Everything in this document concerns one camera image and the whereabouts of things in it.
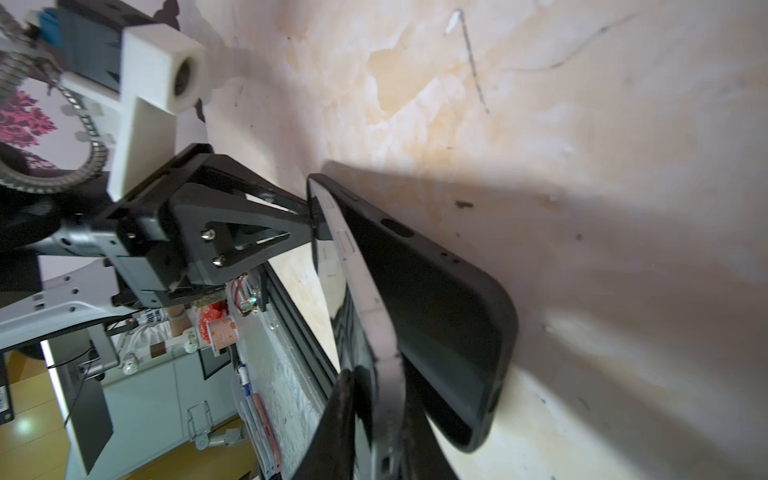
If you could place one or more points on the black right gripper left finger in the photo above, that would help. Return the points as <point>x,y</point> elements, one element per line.
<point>331,453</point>

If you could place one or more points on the left flexible metal conduit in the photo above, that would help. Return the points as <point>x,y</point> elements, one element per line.
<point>49,141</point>

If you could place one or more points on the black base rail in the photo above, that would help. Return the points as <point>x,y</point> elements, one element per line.
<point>283,377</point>

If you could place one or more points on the black smartphone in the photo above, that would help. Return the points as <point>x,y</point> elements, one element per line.
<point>364,334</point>

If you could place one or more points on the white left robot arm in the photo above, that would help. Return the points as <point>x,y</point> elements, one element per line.
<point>71,259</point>

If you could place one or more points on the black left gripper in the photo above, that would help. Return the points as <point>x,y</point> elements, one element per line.
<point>163,256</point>

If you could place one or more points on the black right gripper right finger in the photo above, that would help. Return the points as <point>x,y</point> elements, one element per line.
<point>423,458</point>

